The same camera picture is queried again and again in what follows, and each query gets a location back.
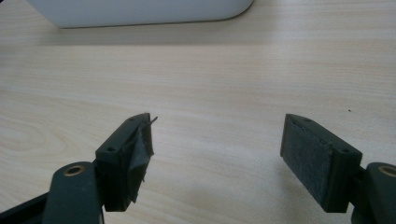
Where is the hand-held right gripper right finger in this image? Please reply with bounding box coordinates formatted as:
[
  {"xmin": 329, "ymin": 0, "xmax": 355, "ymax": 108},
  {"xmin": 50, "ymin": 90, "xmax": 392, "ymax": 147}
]
[{"xmin": 279, "ymin": 113, "xmax": 363, "ymax": 214}]

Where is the white plastic container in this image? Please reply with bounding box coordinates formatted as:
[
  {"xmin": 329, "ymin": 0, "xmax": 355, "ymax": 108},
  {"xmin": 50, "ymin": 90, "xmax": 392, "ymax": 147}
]
[{"xmin": 26, "ymin": 0, "xmax": 255, "ymax": 30}]

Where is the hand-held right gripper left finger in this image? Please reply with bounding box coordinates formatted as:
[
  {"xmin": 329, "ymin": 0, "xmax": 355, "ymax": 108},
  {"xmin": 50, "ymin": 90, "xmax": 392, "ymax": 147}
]
[{"xmin": 94, "ymin": 112, "xmax": 159, "ymax": 213}]

